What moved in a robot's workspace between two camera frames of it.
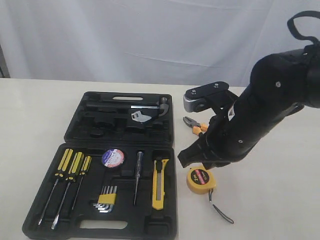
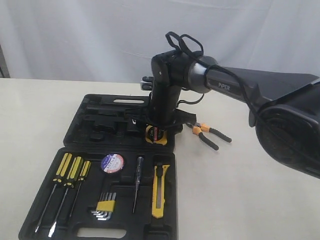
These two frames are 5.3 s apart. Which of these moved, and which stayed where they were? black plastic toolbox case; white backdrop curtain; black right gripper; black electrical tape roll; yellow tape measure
Moved: black right gripper; yellow tape measure; black electrical tape roll
Stayed: white backdrop curtain; black plastic toolbox case
